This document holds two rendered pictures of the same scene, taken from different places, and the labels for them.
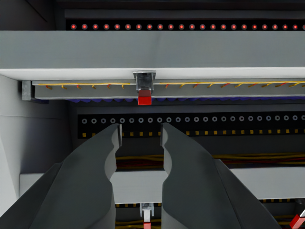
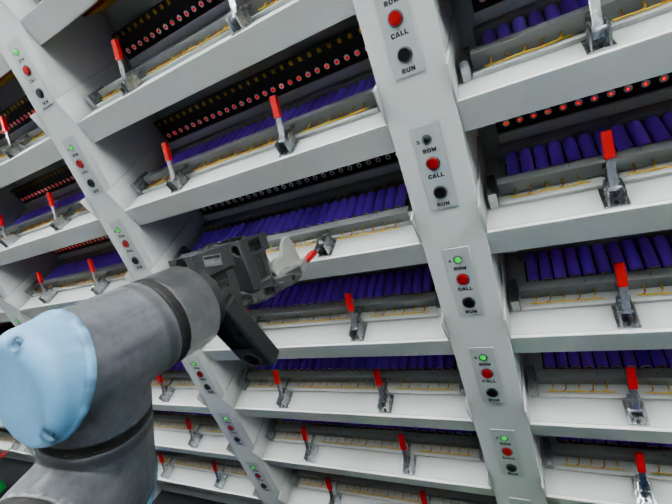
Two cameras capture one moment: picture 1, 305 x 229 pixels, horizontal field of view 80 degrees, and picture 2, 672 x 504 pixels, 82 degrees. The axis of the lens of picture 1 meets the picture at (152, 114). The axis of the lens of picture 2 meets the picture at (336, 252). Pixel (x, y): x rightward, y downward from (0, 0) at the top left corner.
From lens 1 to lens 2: 0.54 m
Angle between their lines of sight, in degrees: 45
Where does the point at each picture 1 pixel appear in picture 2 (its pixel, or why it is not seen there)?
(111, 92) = (350, 227)
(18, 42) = (405, 260)
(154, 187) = (284, 170)
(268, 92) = not seen: hidden behind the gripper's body
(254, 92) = not seen: hidden behind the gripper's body
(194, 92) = (295, 237)
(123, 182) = (309, 167)
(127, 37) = (341, 271)
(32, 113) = not seen: hidden behind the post
